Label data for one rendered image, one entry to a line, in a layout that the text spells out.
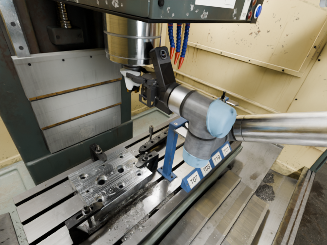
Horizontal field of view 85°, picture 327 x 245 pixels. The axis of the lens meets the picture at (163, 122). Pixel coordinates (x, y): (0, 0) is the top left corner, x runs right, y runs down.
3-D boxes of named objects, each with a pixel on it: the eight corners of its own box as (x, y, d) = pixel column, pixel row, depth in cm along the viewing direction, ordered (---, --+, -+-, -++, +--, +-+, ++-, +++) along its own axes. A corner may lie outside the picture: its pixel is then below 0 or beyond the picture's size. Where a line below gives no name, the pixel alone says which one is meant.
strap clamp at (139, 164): (157, 167, 96) (159, 148, 88) (138, 181, 88) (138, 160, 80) (153, 164, 98) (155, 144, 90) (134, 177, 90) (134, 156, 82)
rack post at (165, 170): (176, 176, 93) (186, 132, 76) (170, 182, 90) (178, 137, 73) (163, 165, 98) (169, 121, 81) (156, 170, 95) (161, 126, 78)
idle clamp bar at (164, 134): (170, 140, 117) (172, 132, 113) (142, 160, 100) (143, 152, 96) (164, 136, 119) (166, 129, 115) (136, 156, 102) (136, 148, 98)
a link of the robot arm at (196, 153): (220, 155, 52) (231, 126, 46) (197, 175, 46) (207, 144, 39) (198, 142, 57) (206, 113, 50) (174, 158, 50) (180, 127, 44)
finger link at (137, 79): (122, 78, 51) (147, 87, 47) (122, 73, 50) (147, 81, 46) (133, 74, 54) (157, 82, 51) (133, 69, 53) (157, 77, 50)
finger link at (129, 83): (114, 86, 56) (137, 95, 52) (113, 67, 53) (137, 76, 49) (121, 83, 58) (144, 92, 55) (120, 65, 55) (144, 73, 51)
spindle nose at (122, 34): (134, 48, 63) (134, 8, 56) (170, 60, 55) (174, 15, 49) (94, 55, 52) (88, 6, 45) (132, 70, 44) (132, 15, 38)
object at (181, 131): (194, 135, 73) (194, 133, 73) (186, 140, 70) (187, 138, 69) (181, 127, 77) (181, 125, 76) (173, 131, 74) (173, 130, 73)
